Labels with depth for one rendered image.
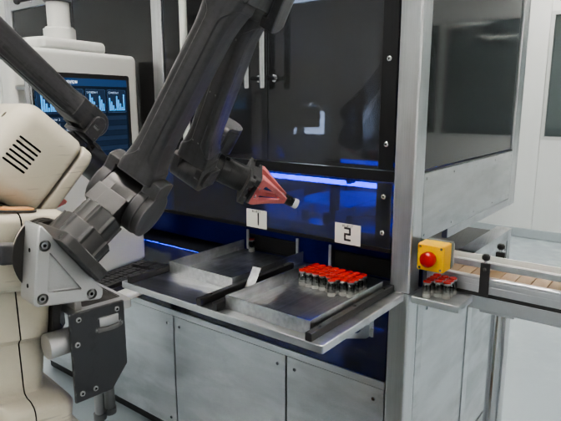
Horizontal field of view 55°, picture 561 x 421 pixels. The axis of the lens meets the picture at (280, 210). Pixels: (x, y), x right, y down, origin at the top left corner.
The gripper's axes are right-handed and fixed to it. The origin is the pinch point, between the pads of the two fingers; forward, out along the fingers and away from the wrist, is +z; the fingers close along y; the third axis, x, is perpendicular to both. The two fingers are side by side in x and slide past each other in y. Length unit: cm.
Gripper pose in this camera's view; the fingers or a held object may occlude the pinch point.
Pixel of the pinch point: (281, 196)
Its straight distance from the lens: 115.5
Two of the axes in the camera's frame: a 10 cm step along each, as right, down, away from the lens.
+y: -0.3, -5.1, 8.6
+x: -4.8, 7.6, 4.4
